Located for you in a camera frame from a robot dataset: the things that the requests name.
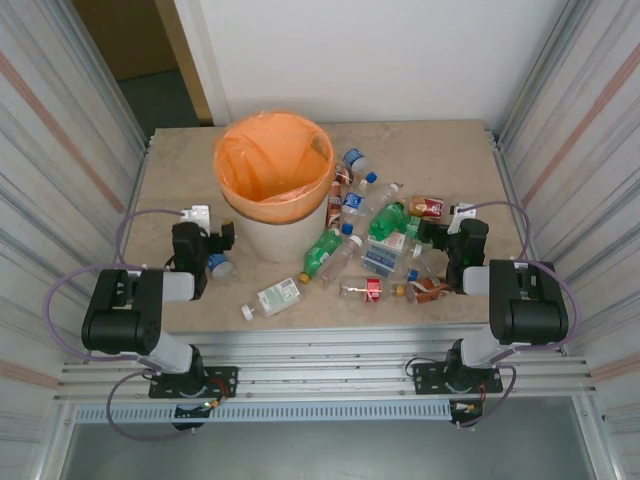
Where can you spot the small clear plastic bottle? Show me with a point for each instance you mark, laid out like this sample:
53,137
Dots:
225,272

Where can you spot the clear bottle red print label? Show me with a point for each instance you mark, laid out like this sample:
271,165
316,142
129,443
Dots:
395,241

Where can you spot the crushed green plastic bottle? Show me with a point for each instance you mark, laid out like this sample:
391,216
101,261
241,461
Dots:
320,255
387,220

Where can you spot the soda water bottle blue cap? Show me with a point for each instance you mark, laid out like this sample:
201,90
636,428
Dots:
380,261

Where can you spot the lime label white cap bottle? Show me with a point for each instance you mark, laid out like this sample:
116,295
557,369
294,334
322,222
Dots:
277,296

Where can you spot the blue label water bottle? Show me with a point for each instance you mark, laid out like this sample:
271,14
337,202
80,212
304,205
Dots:
354,159
352,200

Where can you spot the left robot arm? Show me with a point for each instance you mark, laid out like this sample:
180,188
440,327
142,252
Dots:
120,320

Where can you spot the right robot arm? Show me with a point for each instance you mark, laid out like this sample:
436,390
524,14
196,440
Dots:
530,310

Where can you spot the white waste bin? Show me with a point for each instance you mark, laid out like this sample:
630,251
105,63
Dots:
280,240

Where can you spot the orange plastic bin liner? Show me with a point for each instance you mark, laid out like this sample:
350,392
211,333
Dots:
260,160

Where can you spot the brown wooden door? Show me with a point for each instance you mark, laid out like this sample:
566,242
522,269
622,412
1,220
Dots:
187,65

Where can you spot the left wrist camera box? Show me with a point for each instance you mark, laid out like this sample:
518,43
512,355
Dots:
196,215

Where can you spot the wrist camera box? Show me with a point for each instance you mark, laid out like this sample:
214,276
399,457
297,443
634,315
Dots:
196,215
464,207

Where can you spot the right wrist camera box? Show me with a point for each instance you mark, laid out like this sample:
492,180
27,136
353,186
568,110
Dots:
464,207

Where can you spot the aluminium rail frame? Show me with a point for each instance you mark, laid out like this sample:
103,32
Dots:
320,360

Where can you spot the aluminium frame upright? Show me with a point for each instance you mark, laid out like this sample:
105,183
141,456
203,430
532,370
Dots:
537,75
112,90

